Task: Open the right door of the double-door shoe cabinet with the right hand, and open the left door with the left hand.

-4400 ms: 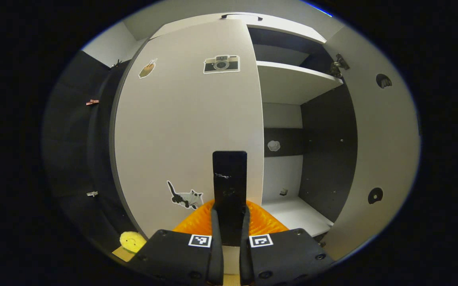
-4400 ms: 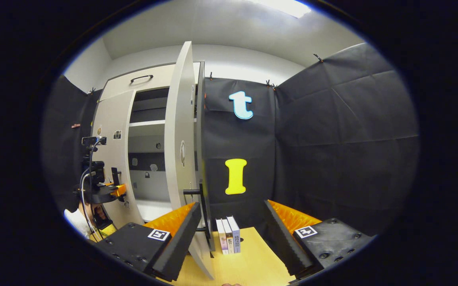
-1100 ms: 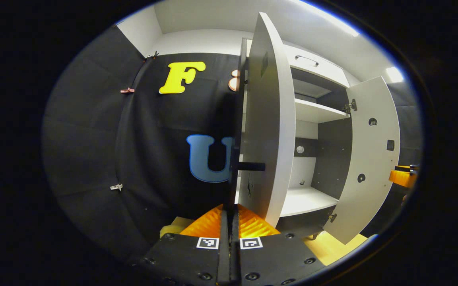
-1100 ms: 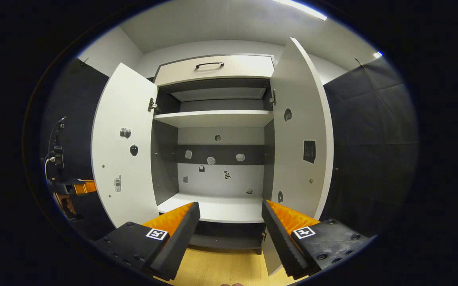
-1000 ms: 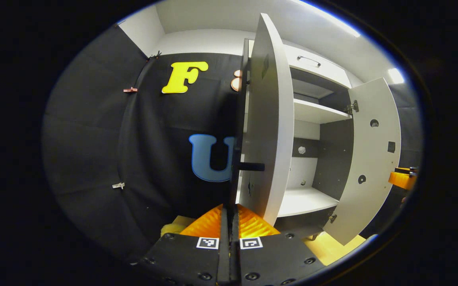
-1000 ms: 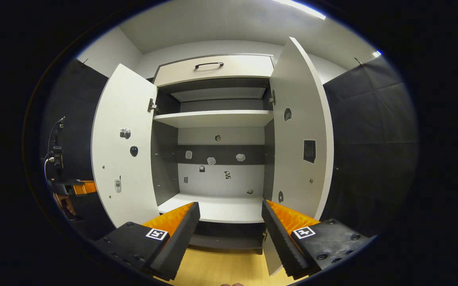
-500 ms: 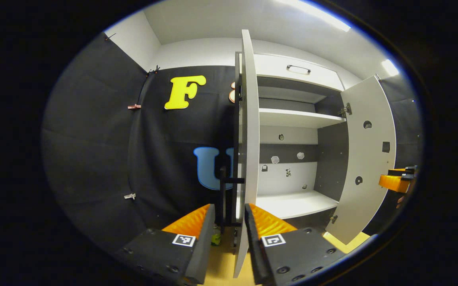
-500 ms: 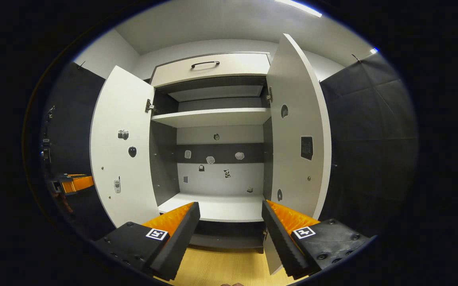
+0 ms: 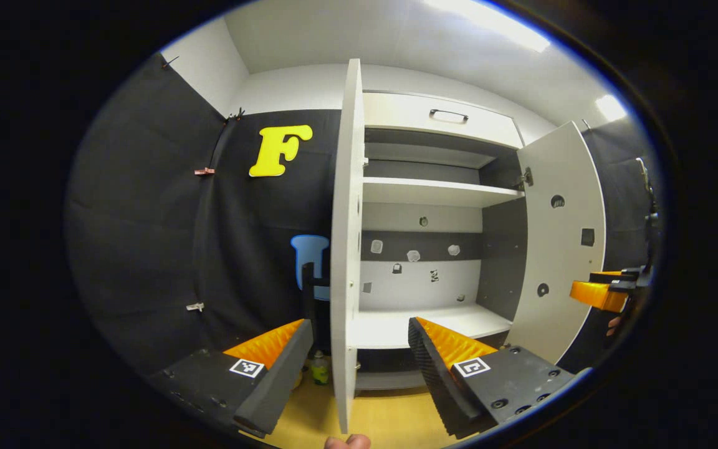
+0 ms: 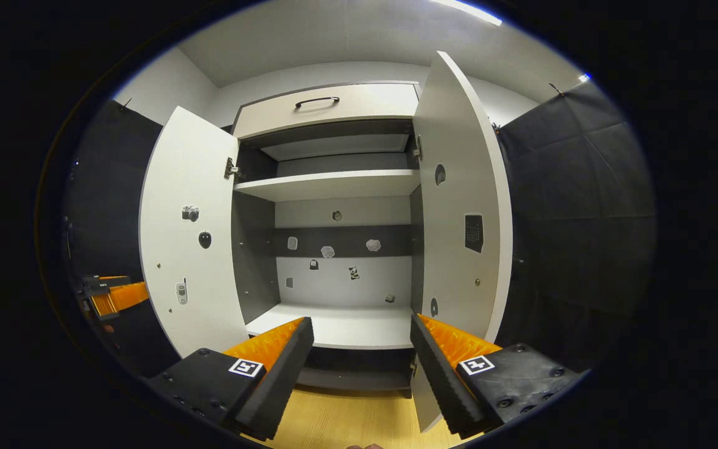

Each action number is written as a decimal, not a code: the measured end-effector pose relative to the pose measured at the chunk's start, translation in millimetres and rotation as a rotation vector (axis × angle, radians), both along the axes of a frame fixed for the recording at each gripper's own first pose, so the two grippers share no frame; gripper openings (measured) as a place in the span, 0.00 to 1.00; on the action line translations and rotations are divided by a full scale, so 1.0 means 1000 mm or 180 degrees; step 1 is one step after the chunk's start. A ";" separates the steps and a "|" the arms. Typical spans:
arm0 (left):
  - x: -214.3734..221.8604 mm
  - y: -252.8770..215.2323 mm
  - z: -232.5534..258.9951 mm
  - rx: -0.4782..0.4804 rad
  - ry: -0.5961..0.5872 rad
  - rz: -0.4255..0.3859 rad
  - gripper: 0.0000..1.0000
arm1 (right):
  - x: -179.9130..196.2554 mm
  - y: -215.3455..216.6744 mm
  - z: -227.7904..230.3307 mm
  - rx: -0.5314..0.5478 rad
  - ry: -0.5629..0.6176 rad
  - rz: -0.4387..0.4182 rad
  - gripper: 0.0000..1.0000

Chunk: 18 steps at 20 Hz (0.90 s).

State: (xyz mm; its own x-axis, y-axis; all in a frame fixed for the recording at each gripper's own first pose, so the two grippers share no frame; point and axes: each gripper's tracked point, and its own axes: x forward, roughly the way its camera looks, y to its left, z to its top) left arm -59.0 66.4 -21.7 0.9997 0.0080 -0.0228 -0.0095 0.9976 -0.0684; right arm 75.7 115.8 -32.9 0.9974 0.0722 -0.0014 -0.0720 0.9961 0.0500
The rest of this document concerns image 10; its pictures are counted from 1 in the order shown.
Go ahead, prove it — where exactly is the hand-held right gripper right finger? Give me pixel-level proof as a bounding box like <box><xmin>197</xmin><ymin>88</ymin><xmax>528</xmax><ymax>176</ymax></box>
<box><xmin>409</xmin><ymin>314</ymin><xmax>590</xmax><ymax>439</ymax></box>

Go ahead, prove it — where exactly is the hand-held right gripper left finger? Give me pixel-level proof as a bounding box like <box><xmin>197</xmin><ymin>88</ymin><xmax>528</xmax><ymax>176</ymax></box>
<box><xmin>147</xmin><ymin>316</ymin><xmax>315</xmax><ymax>442</ymax></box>

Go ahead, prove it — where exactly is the beige cabinet door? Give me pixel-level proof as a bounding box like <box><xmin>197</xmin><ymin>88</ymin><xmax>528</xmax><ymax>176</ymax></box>
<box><xmin>139</xmin><ymin>106</ymin><xmax>251</xmax><ymax>359</ymax></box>
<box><xmin>410</xmin><ymin>51</ymin><xmax>514</xmax><ymax>433</ymax></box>

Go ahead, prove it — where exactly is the white cabinet floor board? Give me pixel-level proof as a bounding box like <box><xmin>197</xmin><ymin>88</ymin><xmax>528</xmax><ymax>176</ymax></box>
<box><xmin>245</xmin><ymin>303</ymin><xmax>416</xmax><ymax>351</ymax></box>

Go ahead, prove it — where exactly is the white cabinet shelf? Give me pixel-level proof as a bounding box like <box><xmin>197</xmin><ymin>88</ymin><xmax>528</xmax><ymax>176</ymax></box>
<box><xmin>233</xmin><ymin>168</ymin><xmax>422</xmax><ymax>203</ymax></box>

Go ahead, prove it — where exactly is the beige cabinet drawer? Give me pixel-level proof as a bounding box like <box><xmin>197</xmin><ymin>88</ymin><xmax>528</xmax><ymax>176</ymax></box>
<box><xmin>232</xmin><ymin>81</ymin><xmax>421</xmax><ymax>140</ymax></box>

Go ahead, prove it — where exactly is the long ceiling light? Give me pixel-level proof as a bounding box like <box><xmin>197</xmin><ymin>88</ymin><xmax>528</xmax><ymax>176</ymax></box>
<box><xmin>431</xmin><ymin>0</ymin><xmax>503</xmax><ymax>27</ymax></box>

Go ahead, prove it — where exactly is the black drawer handle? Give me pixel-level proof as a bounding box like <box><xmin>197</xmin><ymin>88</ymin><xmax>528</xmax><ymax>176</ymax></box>
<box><xmin>294</xmin><ymin>95</ymin><xmax>341</xmax><ymax>110</ymax></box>

